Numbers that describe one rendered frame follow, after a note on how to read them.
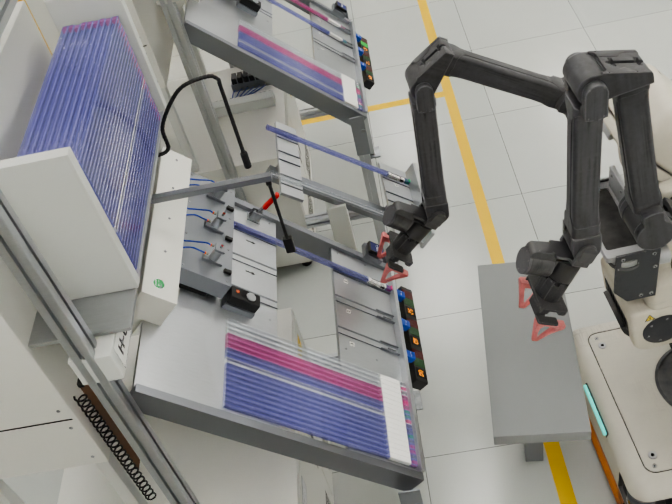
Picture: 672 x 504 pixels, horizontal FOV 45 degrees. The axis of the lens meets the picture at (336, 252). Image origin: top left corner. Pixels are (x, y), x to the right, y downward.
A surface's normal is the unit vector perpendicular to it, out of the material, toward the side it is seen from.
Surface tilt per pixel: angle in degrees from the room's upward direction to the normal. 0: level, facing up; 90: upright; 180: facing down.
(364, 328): 45
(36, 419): 90
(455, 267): 0
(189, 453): 0
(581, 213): 84
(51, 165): 90
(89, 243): 90
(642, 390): 0
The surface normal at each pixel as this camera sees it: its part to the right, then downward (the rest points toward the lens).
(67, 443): 0.07, 0.69
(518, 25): -0.19, -0.69
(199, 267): 0.55, -0.62
